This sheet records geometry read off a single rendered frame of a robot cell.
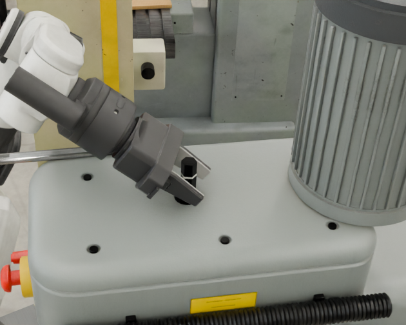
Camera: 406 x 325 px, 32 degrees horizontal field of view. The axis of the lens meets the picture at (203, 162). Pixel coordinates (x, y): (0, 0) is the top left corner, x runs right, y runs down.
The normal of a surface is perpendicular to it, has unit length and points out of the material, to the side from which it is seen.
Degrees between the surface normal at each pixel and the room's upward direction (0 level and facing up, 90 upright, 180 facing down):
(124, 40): 90
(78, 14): 90
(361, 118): 90
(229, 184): 0
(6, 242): 86
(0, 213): 59
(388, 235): 0
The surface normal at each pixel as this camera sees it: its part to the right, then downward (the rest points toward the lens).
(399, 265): 0.04, -0.78
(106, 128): 0.17, 0.19
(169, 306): 0.18, 0.62
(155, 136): 0.56, -0.58
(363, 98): -0.44, 0.54
